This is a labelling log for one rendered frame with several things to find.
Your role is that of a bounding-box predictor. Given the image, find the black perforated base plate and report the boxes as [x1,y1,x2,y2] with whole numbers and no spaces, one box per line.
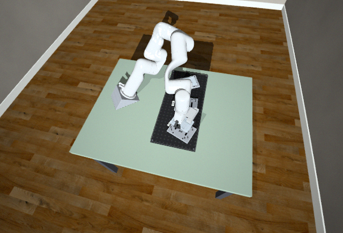
[150,70,208,152]

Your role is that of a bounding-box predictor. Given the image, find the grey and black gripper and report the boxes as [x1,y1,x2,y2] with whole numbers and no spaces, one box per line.
[174,111,186,129]

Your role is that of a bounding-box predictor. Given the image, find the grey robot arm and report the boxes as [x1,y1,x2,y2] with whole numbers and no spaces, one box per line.
[119,22,199,124]

